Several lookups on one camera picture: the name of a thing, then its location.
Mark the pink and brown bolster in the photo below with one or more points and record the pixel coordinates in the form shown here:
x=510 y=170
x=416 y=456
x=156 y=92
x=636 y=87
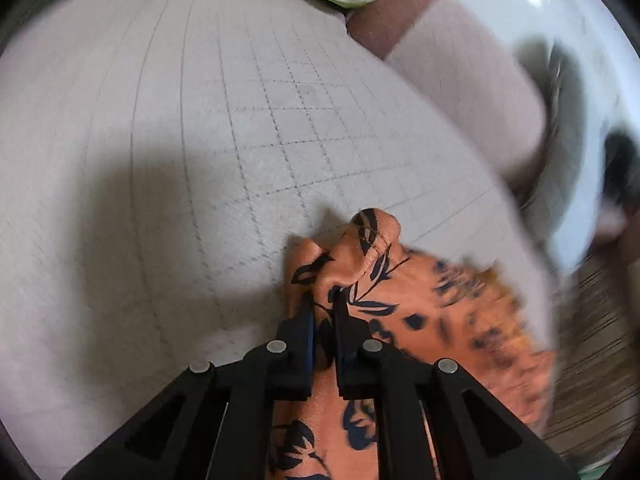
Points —
x=460 y=85

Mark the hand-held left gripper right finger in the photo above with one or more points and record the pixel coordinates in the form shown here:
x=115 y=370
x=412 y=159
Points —
x=341 y=332

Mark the orange floral shirt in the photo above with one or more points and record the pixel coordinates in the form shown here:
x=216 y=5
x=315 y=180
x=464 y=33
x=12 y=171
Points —
x=400 y=290

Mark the grey blue pillow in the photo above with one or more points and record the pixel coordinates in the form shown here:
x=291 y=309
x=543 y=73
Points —
x=565 y=150

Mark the dark fur garment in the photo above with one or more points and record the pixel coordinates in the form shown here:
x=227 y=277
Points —
x=622 y=165

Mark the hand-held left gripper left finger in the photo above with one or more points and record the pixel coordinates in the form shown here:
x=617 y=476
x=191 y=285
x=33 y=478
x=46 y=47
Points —
x=305 y=330

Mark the striped floral bed side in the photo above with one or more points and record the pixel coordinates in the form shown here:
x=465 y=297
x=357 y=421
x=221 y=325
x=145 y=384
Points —
x=595 y=360

